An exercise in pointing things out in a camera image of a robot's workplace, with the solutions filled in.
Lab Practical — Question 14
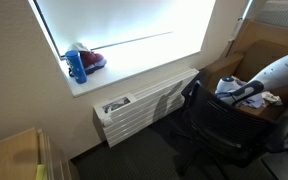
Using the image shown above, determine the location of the black mesh office chair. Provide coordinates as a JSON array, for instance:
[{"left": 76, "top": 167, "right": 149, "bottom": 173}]
[{"left": 169, "top": 70, "right": 288, "bottom": 178}]

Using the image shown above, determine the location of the red and white shoe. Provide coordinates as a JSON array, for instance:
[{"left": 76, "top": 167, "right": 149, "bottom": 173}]
[{"left": 68, "top": 41, "right": 108, "bottom": 76}]

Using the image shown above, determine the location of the white framed window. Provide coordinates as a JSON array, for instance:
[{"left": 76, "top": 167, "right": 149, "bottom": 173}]
[{"left": 27, "top": 0, "right": 218, "bottom": 99}]

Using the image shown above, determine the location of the blue water bottle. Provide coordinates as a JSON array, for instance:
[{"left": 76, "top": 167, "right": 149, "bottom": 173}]
[{"left": 64, "top": 49, "right": 89, "bottom": 85}]

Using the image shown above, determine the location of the white patterned cloth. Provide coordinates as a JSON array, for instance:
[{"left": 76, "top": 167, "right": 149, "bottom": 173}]
[{"left": 261, "top": 90, "right": 284, "bottom": 107}]

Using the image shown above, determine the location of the yellow sticky note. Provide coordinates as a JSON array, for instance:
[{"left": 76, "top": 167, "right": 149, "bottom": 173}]
[{"left": 34, "top": 163, "right": 48, "bottom": 180}]

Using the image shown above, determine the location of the light wooden dresser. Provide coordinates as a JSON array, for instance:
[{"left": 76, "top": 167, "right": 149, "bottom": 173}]
[{"left": 0, "top": 127, "right": 81, "bottom": 180}]

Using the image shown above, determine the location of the white wall heater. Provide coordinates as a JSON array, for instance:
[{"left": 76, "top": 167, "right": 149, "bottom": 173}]
[{"left": 92, "top": 67, "right": 200, "bottom": 149}]

